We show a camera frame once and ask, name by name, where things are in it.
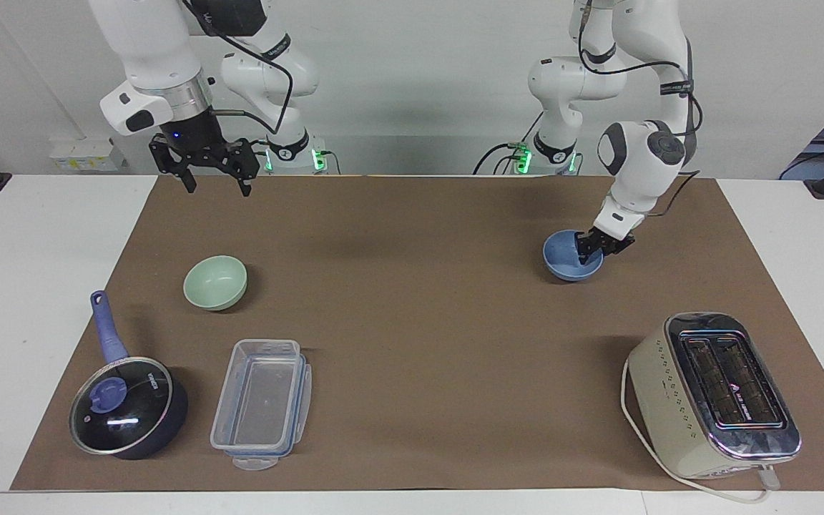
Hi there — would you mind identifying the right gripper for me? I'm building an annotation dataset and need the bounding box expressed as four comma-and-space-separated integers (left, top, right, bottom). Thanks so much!
149, 109, 263, 198

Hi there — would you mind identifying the green bowl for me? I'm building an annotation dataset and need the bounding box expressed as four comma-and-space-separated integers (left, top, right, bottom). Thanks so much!
183, 255, 249, 312

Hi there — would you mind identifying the cream toaster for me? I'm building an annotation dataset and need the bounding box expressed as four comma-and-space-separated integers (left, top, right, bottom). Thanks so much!
627, 312, 803, 479

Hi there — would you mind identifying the blue saucepan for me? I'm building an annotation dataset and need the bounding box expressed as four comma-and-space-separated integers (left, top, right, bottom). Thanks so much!
69, 290, 190, 461

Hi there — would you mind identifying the white toaster cable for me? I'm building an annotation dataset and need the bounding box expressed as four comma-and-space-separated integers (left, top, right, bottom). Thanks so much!
620, 358, 782, 504

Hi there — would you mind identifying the white power strip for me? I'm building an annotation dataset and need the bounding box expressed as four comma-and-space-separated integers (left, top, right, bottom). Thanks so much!
49, 139, 127, 172

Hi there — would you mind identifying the black cable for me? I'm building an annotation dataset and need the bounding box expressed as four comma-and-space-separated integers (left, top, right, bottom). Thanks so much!
474, 142, 529, 176
182, 0, 294, 138
577, 0, 704, 217

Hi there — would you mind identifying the clear plastic container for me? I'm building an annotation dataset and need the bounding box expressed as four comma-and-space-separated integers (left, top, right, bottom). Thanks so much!
210, 339, 313, 471

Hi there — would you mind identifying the glass pan lid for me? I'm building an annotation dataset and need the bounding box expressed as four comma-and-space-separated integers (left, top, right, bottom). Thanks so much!
70, 356, 174, 456

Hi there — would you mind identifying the blue bowl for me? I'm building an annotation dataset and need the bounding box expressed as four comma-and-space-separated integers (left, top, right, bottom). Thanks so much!
542, 230, 604, 282

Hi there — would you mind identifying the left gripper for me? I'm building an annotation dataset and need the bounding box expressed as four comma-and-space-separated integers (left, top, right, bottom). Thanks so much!
574, 225, 636, 266

